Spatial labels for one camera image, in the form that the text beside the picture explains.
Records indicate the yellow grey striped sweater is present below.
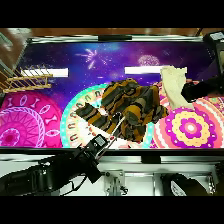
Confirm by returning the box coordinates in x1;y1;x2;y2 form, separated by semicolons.
75;78;170;142

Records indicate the cream garment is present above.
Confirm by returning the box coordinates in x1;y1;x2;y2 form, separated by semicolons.
159;65;195;111

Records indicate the wooden rack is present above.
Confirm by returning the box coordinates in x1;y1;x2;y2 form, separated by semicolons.
0;64;54;95

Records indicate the silver frame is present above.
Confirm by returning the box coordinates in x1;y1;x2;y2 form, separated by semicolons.
0;33;224;197

